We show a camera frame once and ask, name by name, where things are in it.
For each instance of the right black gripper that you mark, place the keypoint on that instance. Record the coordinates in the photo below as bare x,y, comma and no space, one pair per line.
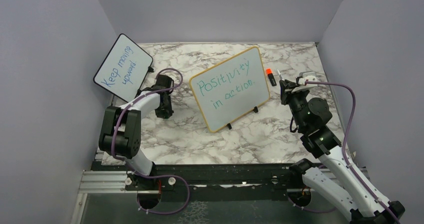
286,84

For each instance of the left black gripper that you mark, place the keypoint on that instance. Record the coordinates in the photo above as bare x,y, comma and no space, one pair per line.
167,112

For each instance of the yellow-framed whiteboard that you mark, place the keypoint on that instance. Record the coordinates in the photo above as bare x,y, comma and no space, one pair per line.
231,89

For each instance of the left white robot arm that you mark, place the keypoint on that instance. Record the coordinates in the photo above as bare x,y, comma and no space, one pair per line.
120,135

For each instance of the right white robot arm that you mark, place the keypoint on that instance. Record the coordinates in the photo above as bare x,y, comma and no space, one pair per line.
351,192

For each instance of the black-framed whiteboard with writing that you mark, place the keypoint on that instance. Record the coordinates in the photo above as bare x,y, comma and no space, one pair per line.
124,69

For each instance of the orange-capped black highlighter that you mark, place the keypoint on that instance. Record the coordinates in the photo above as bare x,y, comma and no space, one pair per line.
271,77

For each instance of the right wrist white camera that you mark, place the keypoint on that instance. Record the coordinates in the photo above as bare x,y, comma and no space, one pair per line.
303,80

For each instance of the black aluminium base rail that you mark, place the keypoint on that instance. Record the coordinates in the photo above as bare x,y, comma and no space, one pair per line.
202,182

